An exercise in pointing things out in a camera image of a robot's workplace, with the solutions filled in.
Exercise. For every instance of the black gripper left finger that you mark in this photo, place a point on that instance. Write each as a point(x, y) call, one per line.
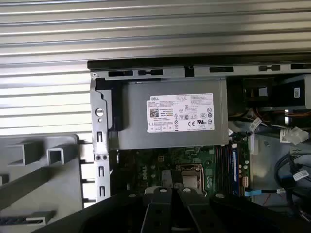
point(97, 218)

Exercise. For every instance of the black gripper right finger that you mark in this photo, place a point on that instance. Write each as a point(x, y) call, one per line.
point(243, 213)

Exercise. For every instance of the blue RAM stick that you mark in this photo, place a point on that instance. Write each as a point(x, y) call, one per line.
point(236, 167)

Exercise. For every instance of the grey plastic parts rack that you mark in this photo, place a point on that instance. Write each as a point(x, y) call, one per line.
point(70, 191)

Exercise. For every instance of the silver CPU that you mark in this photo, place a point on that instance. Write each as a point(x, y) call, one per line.
point(189, 180)

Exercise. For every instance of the CPU socket with metal cover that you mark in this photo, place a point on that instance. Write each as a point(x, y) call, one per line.
point(189, 167)

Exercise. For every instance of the green Dell motherboard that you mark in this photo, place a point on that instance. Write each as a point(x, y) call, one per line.
point(155, 170)

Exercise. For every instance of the white power connector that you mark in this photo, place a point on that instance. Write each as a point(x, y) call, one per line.
point(298, 136)

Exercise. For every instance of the grey Dell power supply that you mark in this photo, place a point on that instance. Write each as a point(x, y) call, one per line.
point(136, 109)

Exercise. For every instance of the black drive with white label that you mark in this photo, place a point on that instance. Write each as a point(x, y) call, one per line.
point(284, 94)

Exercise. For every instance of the black open PC case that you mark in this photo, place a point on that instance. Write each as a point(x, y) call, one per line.
point(173, 72)

